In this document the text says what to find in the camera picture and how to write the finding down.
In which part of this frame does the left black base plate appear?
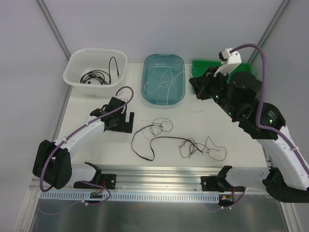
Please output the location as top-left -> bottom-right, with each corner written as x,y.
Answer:
73,173 -> 117,189

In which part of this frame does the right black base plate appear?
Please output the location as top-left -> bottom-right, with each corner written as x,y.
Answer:
200,176 -> 233,192

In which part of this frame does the aluminium corner post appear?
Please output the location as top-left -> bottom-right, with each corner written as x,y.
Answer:
35,0 -> 71,61
247,0 -> 292,65

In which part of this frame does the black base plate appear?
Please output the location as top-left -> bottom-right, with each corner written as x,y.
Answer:
200,176 -> 233,192
73,173 -> 117,189

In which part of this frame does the white slotted cable duct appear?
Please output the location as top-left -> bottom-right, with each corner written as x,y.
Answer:
40,190 -> 219,204

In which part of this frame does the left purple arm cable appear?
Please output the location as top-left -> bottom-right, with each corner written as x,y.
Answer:
39,86 -> 135,191

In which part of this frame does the aluminium corner post left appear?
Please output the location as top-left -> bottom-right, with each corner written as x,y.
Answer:
35,0 -> 71,61

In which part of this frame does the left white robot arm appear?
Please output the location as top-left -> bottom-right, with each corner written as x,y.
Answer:
32,97 -> 135,189

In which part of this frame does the blue translucent plastic container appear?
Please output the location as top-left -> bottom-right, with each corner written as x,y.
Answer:
141,54 -> 185,106

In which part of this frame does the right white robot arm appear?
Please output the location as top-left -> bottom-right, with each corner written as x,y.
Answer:
189,67 -> 309,203

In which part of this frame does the green plastic tray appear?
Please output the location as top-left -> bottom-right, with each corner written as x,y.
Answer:
192,60 -> 261,103

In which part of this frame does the black ribbon cable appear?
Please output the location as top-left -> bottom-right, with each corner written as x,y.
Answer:
131,125 -> 191,161

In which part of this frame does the aluminium mounting rail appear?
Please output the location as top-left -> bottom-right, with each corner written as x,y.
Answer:
30,166 -> 268,194

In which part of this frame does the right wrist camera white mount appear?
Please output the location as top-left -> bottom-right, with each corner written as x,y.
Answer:
214,48 -> 242,77

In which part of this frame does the black USB cable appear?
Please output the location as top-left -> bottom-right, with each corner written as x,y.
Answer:
79,56 -> 121,86

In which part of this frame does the thin white wire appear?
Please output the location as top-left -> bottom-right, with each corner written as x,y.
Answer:
144,67 -> 191,106

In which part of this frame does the white translucent plastic tub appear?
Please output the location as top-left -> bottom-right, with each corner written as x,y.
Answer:
63,48 -> 127,97

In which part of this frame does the thin brown wire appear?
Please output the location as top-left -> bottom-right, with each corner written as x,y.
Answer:
148,117 -> 227,161

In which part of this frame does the aluminium corner post right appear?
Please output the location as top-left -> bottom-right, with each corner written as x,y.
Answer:
247,0 -> 292,65

